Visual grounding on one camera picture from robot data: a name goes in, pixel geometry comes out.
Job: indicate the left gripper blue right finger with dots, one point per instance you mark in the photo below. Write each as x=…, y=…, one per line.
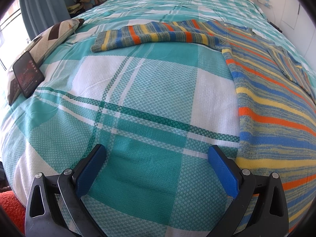
x=270, y=214

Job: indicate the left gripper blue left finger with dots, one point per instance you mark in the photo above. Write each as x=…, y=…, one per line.
x=54, y=206

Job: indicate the striped knit sweater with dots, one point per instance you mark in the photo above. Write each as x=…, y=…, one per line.
x=276, y=103

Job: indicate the orange fleece garment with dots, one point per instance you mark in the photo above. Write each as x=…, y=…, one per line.
x=14, y=209

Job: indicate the teal plaid bedspread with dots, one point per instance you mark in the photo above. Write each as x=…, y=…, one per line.
x=157, y=107

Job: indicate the black smartphone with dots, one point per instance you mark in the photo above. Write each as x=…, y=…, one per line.
x=27, y=74

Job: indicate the chevron patterned pillow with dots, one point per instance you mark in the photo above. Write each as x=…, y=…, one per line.
x=40, y=48

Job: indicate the white wardrobe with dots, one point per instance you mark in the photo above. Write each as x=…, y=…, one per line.
x=299, y=29

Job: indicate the blue curtain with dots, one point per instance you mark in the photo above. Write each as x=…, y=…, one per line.
x=39, y=15

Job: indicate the wall socket with charger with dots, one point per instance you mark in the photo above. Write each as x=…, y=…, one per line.
x=266, y=3

